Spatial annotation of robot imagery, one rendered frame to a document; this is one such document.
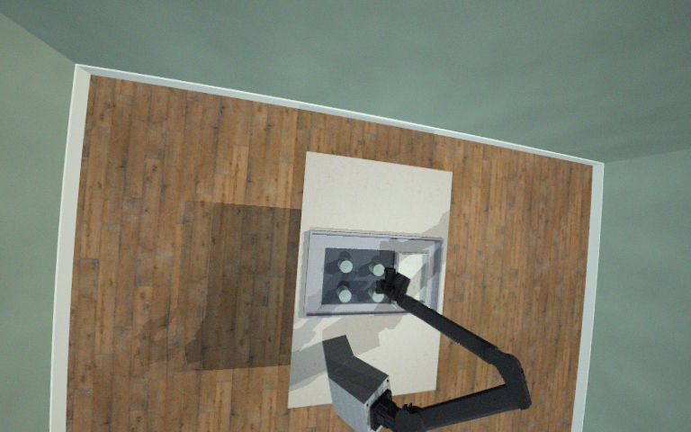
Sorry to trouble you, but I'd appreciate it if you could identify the white shallow tray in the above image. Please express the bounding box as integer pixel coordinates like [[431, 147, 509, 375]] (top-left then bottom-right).
[[396, 252, 430, 303]]

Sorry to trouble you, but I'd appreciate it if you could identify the clear glass jar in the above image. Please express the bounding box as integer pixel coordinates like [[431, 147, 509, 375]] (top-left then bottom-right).
[[337, 285, 352, 302], [338, 257, 353, 273], [368, 286, 384, 302], [369, 261, 384, 276]]

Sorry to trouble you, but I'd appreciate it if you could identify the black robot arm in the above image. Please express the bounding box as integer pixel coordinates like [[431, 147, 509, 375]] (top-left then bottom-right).
[[370, 267, 532, 432]]

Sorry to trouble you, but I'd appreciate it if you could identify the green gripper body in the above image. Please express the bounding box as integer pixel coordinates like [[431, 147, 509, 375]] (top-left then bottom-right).
[[375, 281, 389, 294]]

